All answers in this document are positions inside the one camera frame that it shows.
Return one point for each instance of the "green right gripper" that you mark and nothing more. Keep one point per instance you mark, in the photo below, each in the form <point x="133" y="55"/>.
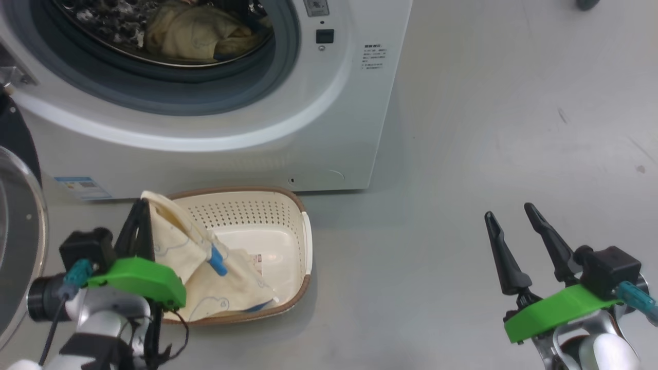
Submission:
<point x="555" y="308"/>

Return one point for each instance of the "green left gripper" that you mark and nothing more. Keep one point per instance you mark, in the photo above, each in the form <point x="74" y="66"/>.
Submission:
<point x="144" y="277"/>

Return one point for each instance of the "yellow bear print garment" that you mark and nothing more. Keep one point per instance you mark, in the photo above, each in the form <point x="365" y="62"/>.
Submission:
<point x="226" y="293"/>
<point x="195" y="31"/>

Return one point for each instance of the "washing machine glass door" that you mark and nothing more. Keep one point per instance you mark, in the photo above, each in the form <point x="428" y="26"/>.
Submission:
<point x="20" y="231"/>

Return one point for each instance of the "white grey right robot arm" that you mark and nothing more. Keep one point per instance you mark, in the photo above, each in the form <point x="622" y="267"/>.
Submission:
<point x="606" y="354"/>

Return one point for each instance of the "white Hisense washing machine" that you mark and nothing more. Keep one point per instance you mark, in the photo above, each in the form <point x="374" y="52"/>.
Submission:
<point x="257" y="144"/>

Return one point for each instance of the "grey metal door hinge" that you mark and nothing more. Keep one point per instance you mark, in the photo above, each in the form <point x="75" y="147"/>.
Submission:
<point x="15" y="76"/>

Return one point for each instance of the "stainless steel washer drum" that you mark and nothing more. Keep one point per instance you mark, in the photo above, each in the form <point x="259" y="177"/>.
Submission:
<point x="103" y="20"/>

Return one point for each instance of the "blue energy label sticker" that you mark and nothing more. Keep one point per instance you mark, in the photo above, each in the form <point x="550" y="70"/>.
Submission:
<point x="85" y="187"/>

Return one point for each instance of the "paper product label in basket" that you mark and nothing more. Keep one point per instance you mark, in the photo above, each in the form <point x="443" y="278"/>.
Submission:
<point x="256" y="262"/>

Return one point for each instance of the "cream basket with brown rim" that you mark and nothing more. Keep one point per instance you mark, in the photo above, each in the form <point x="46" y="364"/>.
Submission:
<point x="267" y="226"/>

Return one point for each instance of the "printed text notice label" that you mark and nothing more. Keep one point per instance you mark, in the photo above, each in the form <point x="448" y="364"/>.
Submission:
<point x="375" y="56"/>

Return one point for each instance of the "black caster wheel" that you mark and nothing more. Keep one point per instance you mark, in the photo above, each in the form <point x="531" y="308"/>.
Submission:
<point x="587" y="4"/>

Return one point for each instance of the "grey pictogram warning sticker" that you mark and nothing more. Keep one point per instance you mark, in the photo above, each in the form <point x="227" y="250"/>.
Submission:
<point x="316" y="7"/>

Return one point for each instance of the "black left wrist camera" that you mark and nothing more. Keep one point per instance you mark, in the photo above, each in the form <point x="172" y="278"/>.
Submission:
<point x="87" y="246"/>

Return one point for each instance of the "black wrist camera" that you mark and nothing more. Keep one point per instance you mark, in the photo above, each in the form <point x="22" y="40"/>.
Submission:
<point x="87" y="246"/>
<point x="611" y="270"/>

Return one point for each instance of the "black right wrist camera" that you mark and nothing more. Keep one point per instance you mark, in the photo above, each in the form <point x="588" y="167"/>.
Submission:
<point x="611" y="270"/>

